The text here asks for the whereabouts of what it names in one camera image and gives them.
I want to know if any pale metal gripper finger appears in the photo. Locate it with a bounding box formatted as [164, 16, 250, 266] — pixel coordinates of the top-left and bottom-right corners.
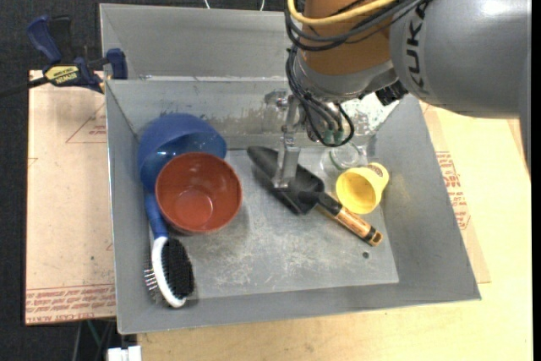
[272, 147, 291, 189]
[287, 147, 303, 185]

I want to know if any clear glass jar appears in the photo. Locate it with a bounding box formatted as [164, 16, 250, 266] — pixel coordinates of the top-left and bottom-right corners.
[320, 141, 369, 173]

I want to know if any black cylinder on white bracket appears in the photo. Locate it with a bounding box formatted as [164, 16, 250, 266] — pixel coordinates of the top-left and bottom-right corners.
[358, 79, 409, 107]

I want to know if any blue plastic bowl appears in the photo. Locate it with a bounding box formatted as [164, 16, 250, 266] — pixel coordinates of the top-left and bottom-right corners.
[136, 112, 228, 194]

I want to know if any grey metal bin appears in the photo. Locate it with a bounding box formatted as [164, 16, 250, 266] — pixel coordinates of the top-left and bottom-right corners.
[99, 3, 483, 336]

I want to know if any red-brown plastic bowl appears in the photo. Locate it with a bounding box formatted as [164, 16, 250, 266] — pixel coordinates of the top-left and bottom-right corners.
[154, 151, 244, 237]

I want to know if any yellow plastic cup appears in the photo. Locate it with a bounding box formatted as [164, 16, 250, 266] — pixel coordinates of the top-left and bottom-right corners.
[335, 161, 391, 216]

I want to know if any brown cardboard board, red print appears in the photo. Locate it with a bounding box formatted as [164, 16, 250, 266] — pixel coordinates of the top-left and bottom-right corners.
[24, 69, 493, 327]

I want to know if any black trowel with orange handle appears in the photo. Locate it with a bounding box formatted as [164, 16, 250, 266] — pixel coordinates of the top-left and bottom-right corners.
[246, 145, 384, 248]

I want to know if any blue and white brush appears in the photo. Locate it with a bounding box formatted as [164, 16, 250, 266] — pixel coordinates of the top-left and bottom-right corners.
[142, 191, 197, 309]

